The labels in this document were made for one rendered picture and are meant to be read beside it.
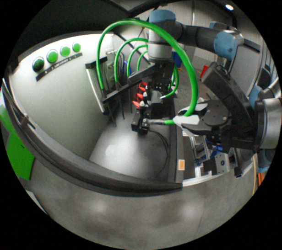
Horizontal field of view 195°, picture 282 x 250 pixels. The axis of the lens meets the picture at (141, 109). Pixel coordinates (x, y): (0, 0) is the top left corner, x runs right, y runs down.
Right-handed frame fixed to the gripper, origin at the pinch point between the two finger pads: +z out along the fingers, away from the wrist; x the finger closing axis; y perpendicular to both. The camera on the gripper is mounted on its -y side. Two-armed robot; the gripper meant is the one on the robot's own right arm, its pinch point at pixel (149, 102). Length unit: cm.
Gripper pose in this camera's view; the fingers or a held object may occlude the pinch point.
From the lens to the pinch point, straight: 38.0
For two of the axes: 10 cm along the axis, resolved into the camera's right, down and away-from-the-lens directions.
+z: -0.1, 7.0, 7.1
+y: 9.8, 1.6, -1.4
